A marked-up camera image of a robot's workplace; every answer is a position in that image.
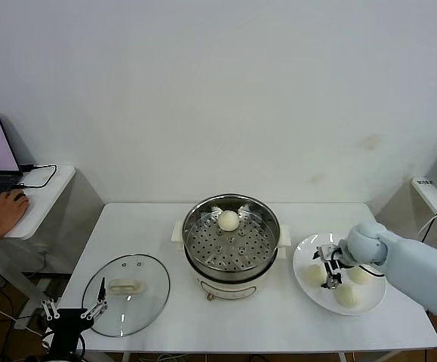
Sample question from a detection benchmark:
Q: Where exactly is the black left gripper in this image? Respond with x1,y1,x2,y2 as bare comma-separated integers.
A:
40,278,109,362

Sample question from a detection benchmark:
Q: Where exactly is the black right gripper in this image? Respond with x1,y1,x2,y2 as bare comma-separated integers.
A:
311,244,350,290

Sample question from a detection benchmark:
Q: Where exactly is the white steamed baozi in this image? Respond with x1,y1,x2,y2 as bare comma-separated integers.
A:
303,264,328,288
348,265,373,286
334,284,365,307
217,210,239,232

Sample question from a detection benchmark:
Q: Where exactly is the glass lid with cream handle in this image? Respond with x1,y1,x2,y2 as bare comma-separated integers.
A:
82,253,171,338

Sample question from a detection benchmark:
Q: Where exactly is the perforated steel steamer basket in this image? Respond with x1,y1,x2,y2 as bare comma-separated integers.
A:
182,193,281,283

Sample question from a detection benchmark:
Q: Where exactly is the person's right hand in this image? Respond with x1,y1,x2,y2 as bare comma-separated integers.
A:
0,190,29,238

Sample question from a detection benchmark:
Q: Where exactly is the white round plate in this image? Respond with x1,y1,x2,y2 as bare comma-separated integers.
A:
292,233,386,317

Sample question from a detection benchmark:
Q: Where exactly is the white side table with laptop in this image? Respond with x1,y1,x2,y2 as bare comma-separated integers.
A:
0,164,105,314

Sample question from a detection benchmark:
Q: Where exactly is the white side table with label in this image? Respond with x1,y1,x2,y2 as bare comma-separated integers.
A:
374,176,437,333

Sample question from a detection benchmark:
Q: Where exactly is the thin black laptop cable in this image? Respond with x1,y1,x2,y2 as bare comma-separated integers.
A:
12,164,58,191

